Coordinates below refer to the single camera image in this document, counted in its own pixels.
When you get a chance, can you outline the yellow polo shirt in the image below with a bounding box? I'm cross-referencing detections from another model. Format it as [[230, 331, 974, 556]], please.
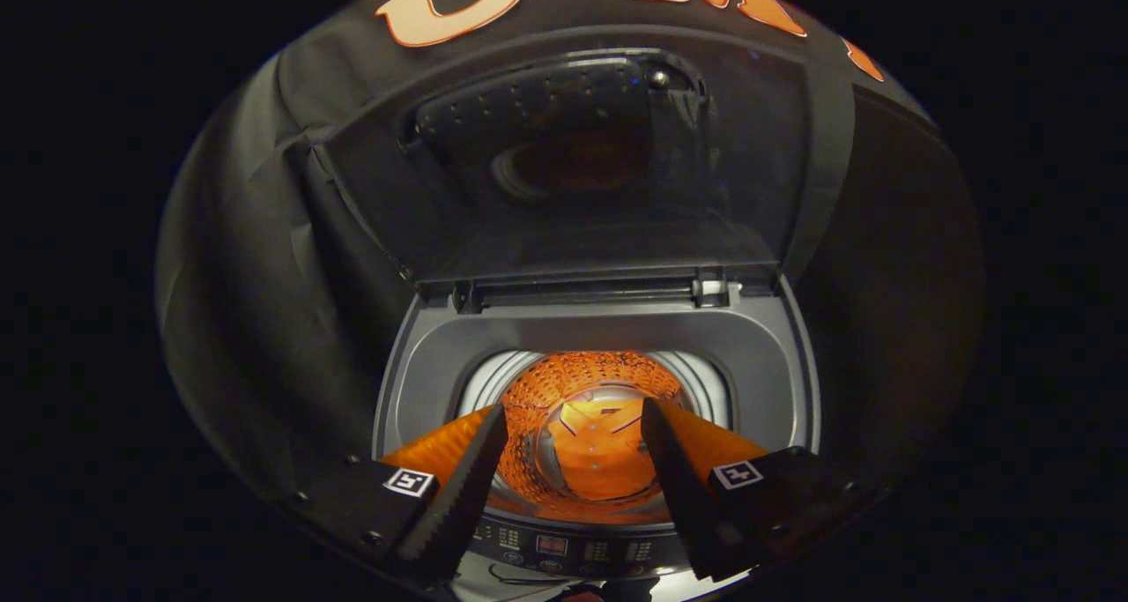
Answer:
[[545, 389, 660, 502]]

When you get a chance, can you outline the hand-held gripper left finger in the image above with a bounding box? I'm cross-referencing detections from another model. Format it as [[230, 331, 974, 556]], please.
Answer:
[[280, 403, 511, 587]]

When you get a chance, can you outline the dark washing machine lid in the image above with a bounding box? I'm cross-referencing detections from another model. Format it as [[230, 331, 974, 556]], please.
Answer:
[[302, 24, 857, 314]]

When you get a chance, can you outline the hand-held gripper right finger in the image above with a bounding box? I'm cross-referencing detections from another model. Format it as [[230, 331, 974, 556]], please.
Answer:
[[640, 397, 884, 583]]

